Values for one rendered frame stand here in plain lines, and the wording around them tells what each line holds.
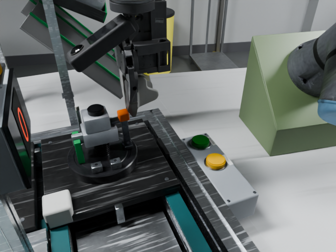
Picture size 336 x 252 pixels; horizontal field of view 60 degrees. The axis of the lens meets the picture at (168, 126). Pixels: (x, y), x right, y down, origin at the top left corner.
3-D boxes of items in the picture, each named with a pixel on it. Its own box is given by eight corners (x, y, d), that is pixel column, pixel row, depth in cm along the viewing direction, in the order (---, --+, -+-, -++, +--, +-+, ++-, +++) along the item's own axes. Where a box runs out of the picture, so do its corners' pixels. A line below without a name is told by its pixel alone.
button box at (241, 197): (204, 151, 73) (206, 131, 70) (254, 215, 57) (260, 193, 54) (179, 158, 71) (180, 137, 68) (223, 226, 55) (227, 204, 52)
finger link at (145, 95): (161, 119, 56) (160, 75, 51) (131, 125, 54) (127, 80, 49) (156, 111, 59) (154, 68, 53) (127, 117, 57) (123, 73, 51)
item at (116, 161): (120, 162, 56) (119, 156, 55) (122, 167, 55) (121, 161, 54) (109, 165, 56) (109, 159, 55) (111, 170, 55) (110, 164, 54)
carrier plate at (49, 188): (142, 124, 74) (142, 117, 73) (180, 190, 56) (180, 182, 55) (42, 146, 67) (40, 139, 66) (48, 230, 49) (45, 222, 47)
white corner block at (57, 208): (72, 203, 53) (68, 187, 51) (76, 222, 50) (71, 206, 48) (46, 210, 52) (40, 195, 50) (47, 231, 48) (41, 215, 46)
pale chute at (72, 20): (107, 60, 99) (115, 50, 98) (108, 77, 89) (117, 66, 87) (29, 1, 85) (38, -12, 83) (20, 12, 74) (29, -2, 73)
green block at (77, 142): (84, 159, 57) (79, 138, 54) (85, 162, 56) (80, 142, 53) (78, 160, 57) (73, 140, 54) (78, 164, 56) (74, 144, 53)
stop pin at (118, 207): (123, 216, 54) (121, 202, 51) (125, 221, 53) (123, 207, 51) (116, 219, 53) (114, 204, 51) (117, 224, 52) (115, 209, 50)
